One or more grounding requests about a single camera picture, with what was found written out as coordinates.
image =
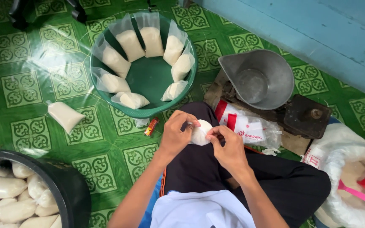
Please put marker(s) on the orange red lighter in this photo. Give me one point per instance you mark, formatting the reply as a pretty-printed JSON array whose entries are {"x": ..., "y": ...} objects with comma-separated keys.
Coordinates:
[{"x": 151, "y": 126}]

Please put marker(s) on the person's black trousers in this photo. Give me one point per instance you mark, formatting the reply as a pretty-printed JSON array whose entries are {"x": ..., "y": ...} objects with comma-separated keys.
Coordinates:
[{"x": 195, "y": 167}]

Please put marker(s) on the heap of tied sugar packets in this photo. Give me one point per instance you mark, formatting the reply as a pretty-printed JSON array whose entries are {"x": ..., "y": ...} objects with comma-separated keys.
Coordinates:
[{"x": 11, "y": 199}]

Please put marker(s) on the tied sugar bag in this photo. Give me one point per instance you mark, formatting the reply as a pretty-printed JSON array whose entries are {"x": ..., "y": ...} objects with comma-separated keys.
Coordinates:
[{"x": 64, "y": 115}]

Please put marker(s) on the small round sugar bag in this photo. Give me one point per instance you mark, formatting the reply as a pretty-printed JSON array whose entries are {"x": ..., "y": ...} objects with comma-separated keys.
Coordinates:
[{"x": 200, "y": 134}]

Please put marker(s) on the white crumpled plastic scrap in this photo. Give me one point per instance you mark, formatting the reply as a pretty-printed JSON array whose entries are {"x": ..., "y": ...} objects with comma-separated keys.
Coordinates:
[{"x": 269, "y": 151}]

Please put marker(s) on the person's left hand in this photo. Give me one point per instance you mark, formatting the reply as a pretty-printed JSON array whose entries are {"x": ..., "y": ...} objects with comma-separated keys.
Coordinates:
[{"x": 173, "y": 136}]

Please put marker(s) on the green plastic basin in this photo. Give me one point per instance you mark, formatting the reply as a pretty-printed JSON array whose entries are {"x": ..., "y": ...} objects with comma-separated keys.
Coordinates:
[{"x": 149, "y": 76}]

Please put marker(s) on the black weighing scale base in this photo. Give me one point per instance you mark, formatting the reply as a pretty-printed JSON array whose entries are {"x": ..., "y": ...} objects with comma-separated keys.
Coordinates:
[{"x": 306, "y": 118}]

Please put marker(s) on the pack of empty plastic bags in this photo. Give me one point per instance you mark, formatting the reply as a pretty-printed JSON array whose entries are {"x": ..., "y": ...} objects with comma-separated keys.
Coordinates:
[{"x": 249, "y": 128}]

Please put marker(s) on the person's right fingers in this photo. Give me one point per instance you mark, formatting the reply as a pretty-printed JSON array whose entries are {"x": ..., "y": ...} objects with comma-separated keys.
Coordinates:
[{"x": 214, "y": 134}]

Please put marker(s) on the black plastic tub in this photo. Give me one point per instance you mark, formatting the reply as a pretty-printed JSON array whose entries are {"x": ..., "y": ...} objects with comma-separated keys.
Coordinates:
[{"x": 71, "y": 190}]

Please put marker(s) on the black plastic bag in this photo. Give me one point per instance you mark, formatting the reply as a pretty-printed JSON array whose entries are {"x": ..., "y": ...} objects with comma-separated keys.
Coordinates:
[{"x": 19, "y": 12}]

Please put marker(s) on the person's right hand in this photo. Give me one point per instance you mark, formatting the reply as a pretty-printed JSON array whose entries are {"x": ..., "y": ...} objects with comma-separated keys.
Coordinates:
[{"x": 231, "y": 148}]

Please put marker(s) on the grey metal scale pan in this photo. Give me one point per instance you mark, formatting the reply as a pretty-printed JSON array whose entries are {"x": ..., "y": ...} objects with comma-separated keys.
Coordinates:
[{"x": 255, "y": 79}]

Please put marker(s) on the person's white shirt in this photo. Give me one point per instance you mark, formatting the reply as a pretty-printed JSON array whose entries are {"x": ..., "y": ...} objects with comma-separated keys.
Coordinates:
[{"x": 198, "y": 210}]

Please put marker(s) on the person's left fingers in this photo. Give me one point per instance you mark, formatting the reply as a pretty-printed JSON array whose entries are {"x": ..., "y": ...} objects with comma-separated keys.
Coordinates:
[{"x": 189, "y": 119}]

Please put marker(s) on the pink plastic scoop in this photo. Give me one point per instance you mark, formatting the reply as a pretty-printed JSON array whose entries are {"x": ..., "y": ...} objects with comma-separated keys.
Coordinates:
[{"x": 360, "y": 195}]

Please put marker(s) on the clear plastic sheet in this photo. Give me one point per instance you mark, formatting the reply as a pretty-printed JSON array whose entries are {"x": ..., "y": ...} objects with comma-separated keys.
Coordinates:
[{"x": 43, "y": 65}]

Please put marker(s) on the white sugar sack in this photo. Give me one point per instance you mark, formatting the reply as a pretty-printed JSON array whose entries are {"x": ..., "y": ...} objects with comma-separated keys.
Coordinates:
[{"x": 344, "y": 148}]

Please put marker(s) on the clear plastic scrap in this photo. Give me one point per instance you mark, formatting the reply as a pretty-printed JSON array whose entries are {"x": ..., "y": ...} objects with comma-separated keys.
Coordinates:
[{"x": 141, "y": 122}]

